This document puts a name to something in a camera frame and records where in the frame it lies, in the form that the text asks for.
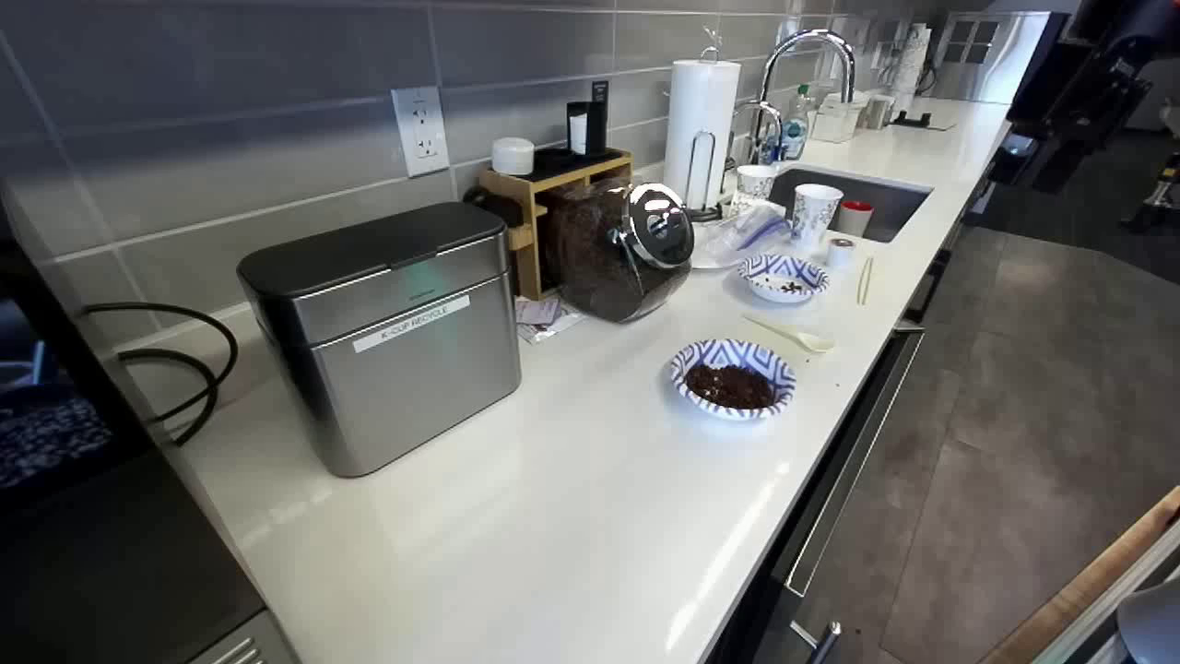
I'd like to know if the clear zip plastic bag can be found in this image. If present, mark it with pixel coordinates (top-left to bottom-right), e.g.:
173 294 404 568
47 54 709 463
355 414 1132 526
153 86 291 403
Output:
688 197 790 274

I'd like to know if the wooden furniture edge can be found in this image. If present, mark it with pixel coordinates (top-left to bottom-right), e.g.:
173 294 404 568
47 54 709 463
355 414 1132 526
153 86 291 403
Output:
980 484 1180 664

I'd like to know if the clear soap bottle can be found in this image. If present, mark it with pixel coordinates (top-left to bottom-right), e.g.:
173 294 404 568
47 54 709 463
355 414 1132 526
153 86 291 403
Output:
780 82 819 166

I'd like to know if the blue patterned plate, sparse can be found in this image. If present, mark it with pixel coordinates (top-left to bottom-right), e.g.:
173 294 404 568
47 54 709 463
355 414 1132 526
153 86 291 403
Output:
738 251 829 310

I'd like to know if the large brown bean heap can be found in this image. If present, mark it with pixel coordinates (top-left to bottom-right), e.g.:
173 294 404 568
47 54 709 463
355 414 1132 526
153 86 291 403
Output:
682 359 780 414

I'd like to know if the short patterned paper cup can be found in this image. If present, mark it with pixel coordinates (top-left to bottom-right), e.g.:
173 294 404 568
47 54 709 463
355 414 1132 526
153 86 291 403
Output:
734 161 780 201

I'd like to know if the small white jar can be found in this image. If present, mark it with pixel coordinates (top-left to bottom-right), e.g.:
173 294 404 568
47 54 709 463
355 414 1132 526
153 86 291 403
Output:
491 131 539 182

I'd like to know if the crumpled white napkin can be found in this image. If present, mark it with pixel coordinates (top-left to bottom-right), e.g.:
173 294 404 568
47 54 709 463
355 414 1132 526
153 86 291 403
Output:
513 291 581 347

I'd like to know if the tall chrome faucet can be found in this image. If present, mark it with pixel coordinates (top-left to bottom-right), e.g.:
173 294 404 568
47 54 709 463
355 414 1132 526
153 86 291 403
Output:
747 26 862 166

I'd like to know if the wall power outlet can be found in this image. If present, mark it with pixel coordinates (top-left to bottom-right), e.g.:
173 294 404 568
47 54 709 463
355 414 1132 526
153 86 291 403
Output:
385 82 452 182

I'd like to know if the black container with white label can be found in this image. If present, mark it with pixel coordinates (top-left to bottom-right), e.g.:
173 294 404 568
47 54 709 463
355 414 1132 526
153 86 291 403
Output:
562 98 593 160

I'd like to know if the red and white pod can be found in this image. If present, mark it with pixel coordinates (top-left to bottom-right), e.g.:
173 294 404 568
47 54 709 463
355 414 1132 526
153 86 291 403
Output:
838 197 876 241

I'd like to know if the grey round object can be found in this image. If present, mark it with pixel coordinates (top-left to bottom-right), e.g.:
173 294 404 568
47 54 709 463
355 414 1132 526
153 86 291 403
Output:
1113 579 1180 664

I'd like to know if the short metal drawer handle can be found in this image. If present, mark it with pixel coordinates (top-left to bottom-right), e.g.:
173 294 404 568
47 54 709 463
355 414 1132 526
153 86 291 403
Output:
784 617 846 664

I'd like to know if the metal paper towel holder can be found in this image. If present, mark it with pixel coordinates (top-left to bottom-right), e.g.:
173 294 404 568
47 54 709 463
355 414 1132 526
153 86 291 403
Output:
678 21 730 225

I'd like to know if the long metal drawer handle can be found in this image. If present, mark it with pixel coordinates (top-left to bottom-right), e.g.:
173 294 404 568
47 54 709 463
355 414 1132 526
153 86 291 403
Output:
780 329 927 604

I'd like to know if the long wooden stir stick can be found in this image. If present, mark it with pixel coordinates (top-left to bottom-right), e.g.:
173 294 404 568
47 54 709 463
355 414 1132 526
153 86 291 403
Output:
738 310 838 360

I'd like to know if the white tub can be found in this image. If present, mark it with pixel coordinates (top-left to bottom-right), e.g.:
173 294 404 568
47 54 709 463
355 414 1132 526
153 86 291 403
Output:
816 96 862 144

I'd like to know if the black power cable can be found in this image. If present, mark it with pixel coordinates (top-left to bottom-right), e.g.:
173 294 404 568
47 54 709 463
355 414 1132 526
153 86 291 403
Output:
78 299 244 451

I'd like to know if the wooden countertop rack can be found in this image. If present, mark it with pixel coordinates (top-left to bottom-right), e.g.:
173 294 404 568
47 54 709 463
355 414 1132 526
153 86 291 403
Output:
475 149 639 301

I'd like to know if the white paper towel roll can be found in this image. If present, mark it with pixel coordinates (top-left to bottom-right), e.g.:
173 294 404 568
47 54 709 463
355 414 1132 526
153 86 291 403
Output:
658 54 744 215

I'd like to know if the stainless steel lidded bin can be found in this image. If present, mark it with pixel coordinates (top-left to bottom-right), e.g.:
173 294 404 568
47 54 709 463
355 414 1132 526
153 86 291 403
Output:
235 198 527 478

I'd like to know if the computer monitor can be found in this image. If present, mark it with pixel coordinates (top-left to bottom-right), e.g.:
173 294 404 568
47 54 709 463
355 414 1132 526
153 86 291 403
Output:
0 198 157 509

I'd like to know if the large patterned paper cup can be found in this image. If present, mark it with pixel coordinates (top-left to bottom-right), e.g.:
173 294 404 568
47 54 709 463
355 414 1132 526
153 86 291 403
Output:
790 182 846 254

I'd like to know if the kitchen sink basin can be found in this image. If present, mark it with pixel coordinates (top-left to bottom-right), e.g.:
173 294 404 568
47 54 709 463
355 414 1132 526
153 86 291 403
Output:
765 166 931 246

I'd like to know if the tall black container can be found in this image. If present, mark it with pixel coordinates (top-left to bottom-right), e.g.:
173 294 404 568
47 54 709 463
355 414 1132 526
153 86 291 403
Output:
585 76 613 160

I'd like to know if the blue patterned plate, heaped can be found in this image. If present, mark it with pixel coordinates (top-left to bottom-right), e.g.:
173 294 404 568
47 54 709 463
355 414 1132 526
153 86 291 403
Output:
663 337 798 426

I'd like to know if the tall white bottle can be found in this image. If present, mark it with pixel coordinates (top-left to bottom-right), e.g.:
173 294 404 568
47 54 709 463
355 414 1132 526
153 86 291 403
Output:
889 19 936 120

